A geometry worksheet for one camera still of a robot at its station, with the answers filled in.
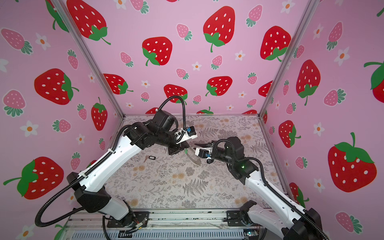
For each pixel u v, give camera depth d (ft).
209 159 2.06
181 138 1.79
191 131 1.84
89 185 1.31
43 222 1.25
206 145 2.09
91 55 2.83
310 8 2.27
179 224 2.40
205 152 1.79
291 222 1.30
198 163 2.36
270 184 1.55
